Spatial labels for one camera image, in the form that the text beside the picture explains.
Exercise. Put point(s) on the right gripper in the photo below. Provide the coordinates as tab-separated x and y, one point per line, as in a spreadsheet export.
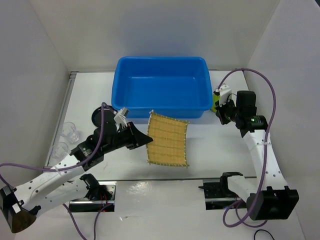
219	112

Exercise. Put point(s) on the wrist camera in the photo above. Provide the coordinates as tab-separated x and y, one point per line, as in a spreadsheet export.
223	94
120	117

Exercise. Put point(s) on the blue plastic bin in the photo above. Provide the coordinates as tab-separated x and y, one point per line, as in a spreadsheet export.
174	86

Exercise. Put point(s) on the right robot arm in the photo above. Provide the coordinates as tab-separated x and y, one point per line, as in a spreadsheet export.
271	198

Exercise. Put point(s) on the black round plate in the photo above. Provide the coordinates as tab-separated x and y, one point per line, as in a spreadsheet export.
109	114

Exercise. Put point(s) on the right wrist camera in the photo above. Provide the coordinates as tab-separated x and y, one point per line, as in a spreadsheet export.
223	94

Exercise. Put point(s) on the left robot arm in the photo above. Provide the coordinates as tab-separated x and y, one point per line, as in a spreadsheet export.
67	180

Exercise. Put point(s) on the green plastic plate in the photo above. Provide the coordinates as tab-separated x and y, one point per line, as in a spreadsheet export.
215	102

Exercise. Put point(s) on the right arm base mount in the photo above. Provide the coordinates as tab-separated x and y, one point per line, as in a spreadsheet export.
214	197

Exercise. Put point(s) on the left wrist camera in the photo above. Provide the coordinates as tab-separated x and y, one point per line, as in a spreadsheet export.
120	117

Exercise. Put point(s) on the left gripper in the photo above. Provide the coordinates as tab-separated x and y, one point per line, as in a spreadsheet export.
136	138

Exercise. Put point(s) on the clear plastic cup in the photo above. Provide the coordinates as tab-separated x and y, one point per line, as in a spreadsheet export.
59	150
70	132

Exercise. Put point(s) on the bamboo placemat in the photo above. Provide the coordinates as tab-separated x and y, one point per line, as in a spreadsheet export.
169	135

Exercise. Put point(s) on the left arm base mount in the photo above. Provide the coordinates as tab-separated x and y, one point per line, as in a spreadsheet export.
93	204

